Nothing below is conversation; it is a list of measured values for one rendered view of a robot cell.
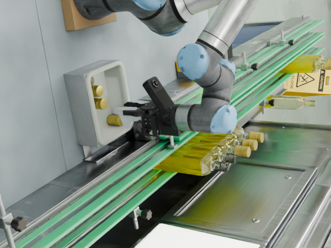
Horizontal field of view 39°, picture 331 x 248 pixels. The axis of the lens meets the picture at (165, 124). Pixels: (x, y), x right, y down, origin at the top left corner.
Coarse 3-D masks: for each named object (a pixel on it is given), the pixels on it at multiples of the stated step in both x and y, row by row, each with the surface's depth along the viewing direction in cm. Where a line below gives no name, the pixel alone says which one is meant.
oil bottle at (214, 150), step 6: (186, 144) 154; (192, 144) 153; (198, 144) 153; (204, 144) 152; (180, 150) 152; (186, 150) 151; (192, 150) 149; (198, 150) 148; (204, 150) 147; (210, 150) 147; (216, 150) 147; (216, 156) 146
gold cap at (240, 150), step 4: (236, 148) 149; (240, 148) 149; (244, 148) 148; (248, 148) 148; (236, 152) 149; (240, 152) 148; (244, 152) 147; (248, 152) 148; (244, 156) 149; (248, 156) 148
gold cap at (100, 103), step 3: (96, 99) 142; (99, 99) 141; (102, 99) 141; (105, 99) 142; (96, 102) 141; (99, 102) 140; (102, 102) 141; (105, 102) 142; (96, 105) 141; (99, 105) 141; (102, 105) 141; (105, 105) 142; (96, 108) 142; (99, 108) 141; (102, 108) 141; (105, 108) 142
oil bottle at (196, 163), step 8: (176, 152) 150; (184, 152) 149; (192, 152) 148; (168, 160) 148; (176, 160) 147; (184, 160) 145; (192, 160) 143; (200, 160) 142; (208, 160) 142; (160, 168) 151; (168, 168) 149; (176, 168) 148; (184, 168) 146; (192, 168) 144; (200, 168) 143; (208, 168) 142
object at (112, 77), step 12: (96, 72) 134; (108, 72) 147; (120, 72) 145; (96, 84) 145; (108, 84) 148; (120, 84) 146; (108, 96) 150; (120, 96) 148; (108, 108) 150; (96, 120) 135; (96, 132) 136; (108, 132) 145; (120, 132) 145
